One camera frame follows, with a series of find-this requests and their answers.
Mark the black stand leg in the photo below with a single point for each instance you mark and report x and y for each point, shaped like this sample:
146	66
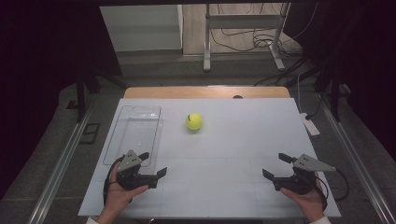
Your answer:
334	96
81	96

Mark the white board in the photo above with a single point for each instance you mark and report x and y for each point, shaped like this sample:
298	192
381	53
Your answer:
233	149

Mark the grey metal stand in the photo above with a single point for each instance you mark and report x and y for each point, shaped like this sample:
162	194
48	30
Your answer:
207	46

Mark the black floor frame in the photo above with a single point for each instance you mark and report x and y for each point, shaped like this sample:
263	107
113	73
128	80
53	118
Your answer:
89	133

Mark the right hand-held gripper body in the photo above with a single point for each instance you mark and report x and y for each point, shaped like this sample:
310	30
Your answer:
299	183

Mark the person's left hand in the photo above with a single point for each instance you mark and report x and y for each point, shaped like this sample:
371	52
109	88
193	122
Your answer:
120	197

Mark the white cabinet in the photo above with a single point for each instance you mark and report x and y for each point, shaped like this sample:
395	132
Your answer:
140	28

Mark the clear plastic container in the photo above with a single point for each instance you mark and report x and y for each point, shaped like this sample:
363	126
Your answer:
137	130

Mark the black table grommet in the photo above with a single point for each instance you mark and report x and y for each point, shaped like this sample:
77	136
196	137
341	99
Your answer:
237	96

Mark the wooden table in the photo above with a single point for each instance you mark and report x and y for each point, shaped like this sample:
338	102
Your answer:
186	92

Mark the yellow tennis ball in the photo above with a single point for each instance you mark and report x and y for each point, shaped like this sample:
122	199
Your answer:
194	121

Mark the dark curtain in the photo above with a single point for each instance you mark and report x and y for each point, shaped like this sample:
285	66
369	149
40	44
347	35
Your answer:
367	62
37	77

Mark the person's right hand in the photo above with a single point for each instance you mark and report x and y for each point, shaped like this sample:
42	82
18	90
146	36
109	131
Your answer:
308	202

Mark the white power strip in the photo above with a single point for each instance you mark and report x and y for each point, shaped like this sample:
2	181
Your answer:
310	125

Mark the aluminium rail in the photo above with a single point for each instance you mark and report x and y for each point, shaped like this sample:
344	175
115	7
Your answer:
358	168
59	168

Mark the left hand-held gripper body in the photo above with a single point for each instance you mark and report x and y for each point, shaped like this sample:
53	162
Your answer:
137	180

